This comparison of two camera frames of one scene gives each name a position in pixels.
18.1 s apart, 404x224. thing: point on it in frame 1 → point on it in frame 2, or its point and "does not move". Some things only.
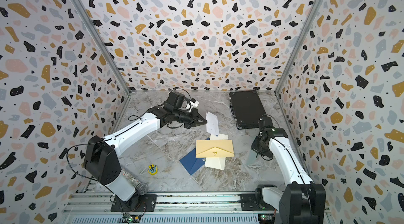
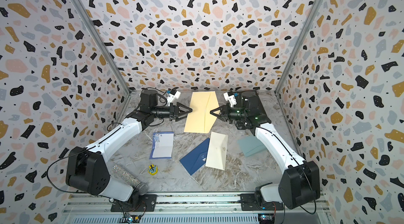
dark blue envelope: [192, 164] does not move
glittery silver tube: [141, 188] does not move
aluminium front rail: [96, 208] does not move
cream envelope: [217, 162] does not move
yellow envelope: [214, 148] → [200, 120]
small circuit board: [128, 218] does not move
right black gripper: [254, 147] → [221, 110]
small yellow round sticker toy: [152, 169] does not move
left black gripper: [194, 121] → [175, 117]
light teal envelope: [251, 158] → [251, 145]
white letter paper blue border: [212, 125] → [162, 145]
